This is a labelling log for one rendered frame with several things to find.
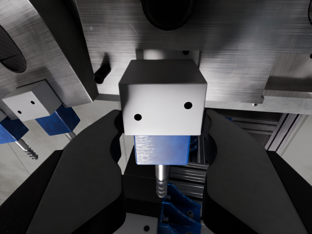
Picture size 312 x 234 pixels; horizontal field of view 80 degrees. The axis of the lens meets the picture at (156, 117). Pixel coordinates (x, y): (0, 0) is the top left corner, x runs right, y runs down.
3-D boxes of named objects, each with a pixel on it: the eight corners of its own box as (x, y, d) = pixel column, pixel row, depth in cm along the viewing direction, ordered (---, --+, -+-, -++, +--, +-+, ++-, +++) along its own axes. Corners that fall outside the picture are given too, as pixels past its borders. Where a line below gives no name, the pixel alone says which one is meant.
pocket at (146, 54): (195, 81, 20) (195, 100, 17) (147, 79, 21) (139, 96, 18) (200, 37, 17) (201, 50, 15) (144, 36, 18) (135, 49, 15)
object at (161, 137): (183, 174, 22) (189, 221, 17) (139, 174, 22) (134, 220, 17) (193, 58, 15) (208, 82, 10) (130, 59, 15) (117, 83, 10)
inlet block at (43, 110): (103, 139, 32) (90, 165, 28) (80, 143, 34) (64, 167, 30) (57, 70, 25) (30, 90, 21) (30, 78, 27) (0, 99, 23)
